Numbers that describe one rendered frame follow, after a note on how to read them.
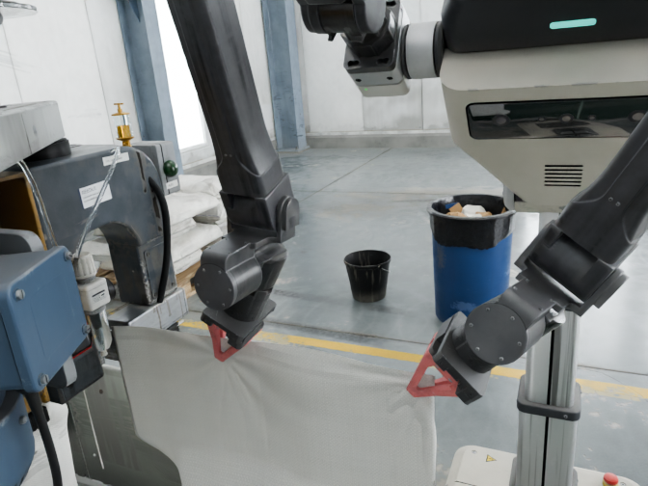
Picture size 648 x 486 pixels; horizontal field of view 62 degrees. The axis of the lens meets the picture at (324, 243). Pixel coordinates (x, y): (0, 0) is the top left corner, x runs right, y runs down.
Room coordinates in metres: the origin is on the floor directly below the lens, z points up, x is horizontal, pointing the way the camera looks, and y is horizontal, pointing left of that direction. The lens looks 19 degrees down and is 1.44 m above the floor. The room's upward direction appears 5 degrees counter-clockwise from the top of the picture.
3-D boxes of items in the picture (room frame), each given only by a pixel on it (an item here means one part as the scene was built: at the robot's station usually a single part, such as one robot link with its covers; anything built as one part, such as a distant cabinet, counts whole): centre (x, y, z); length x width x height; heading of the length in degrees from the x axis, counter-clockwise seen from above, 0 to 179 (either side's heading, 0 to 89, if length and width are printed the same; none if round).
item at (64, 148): (0.80, 0.41, 1.35); 0.09 x 0.09 x 0.03
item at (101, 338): (0.69, 0.33, 1.11); 0.03 x 0.03 x 0.06
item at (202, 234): (3.59, 1.05, 0.32); 0.66 x 0.43 x 0.15; 156
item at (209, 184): (4.26, 0.99, 0.56); 0.67 x 0.43 x 0.15; 65
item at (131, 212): (0.86, 0.46, 1.21); 0.30 x 0.25 x 0.30; 65
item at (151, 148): (0.94, 0.29, 1.29); 0.08 x 0.05 x 0.09; 65
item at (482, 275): (2.75, -0.81, 0.32); 0.51 x 0.48 x 0.65; 155
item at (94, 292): (0.69, 0.33, 1.14); 0.05 x 0.04 x 0.16; 155
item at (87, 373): (0.70, 0.40, 1.04); 0.08 x 0.06 x 0.05; 155
